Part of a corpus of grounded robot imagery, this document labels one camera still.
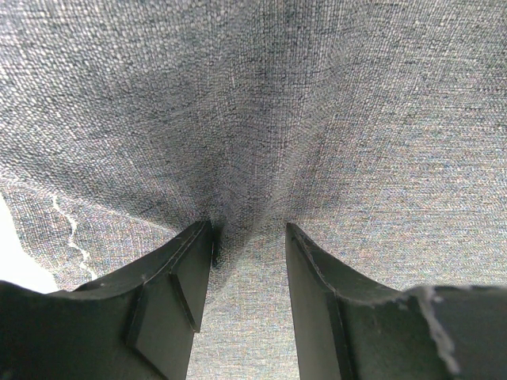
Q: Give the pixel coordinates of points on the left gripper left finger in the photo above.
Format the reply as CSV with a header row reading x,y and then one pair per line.
x,y
137,322

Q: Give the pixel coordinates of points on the grey cloth placemat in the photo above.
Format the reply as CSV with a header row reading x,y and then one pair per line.
x,y
378,127

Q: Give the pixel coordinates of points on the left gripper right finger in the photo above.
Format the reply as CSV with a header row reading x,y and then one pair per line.
x,y
348,326

